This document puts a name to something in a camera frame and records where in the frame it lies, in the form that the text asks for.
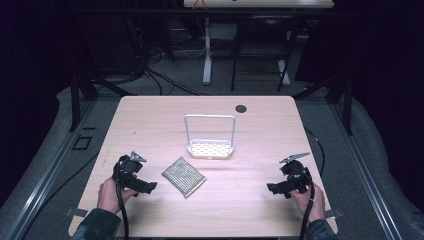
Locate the black chair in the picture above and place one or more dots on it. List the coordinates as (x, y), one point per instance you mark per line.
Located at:
(263, 43)

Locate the white sponge holder rack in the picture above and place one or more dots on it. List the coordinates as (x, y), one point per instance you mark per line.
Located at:
(210, 150)

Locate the white background desk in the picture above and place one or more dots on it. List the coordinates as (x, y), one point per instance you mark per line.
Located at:
(260, 3)

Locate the aluminium floor rail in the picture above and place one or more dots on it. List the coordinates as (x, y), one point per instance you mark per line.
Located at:
(46, 173)
(363, 173)

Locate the grey tape strip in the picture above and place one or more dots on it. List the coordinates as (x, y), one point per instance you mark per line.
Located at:
(76, 212)
(334, 213)

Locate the person's right hand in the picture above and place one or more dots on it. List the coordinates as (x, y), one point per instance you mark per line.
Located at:
(310, 201)

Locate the person's left hand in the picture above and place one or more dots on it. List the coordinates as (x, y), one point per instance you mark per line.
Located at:
(109, 196)

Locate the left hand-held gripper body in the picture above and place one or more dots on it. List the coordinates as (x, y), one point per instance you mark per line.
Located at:
(127, 167)

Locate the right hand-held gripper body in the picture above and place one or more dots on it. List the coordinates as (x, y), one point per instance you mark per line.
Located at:
(295, 173)

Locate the black frame post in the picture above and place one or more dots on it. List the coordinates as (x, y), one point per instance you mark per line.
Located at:
(74, 100)

